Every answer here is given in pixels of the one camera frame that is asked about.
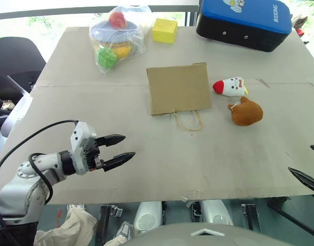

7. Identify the brown plush toy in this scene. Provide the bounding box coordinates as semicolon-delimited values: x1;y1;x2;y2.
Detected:
228;96;264;127

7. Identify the silver robot leg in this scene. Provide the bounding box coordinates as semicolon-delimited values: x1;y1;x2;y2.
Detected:
133;201;163;236
198;199;234;227

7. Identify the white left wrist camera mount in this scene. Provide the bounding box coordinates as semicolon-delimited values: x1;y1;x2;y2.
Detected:
70;121;97;176

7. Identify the black table frame leg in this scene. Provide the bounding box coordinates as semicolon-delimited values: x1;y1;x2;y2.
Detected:
95;204;124;246

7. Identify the brown paper bag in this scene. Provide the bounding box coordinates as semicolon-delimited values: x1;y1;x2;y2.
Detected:
146;62;212;132

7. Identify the beige cloth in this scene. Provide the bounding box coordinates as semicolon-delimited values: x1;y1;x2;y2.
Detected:
33;208;99;246

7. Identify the clear plastic bag of toys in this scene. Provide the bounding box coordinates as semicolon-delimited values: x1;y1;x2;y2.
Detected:
88;5;154;74

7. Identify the silver left robot leg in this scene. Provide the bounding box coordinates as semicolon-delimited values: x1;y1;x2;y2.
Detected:
133;201;163;236

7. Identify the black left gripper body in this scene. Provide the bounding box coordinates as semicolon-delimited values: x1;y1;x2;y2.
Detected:
85;138;106;172

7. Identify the blue black case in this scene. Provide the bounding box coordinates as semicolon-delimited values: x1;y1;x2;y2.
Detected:
195;0;293;53

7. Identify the yellow cheese block toy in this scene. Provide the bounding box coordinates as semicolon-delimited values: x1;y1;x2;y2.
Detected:
152;18;179;44

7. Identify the black office chair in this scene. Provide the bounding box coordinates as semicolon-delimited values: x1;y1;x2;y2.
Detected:
0;36;47;103

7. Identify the white red plush toy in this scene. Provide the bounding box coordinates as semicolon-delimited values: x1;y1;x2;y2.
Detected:
212;75;250;97

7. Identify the silver robot torso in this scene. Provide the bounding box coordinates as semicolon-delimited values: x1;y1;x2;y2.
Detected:
121;222;296;246

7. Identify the silver right robot leg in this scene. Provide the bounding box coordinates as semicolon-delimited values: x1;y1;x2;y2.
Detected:
198;199;234;227

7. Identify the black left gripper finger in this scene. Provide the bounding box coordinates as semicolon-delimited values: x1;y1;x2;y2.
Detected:
104;151;136;172
95;134;127;148

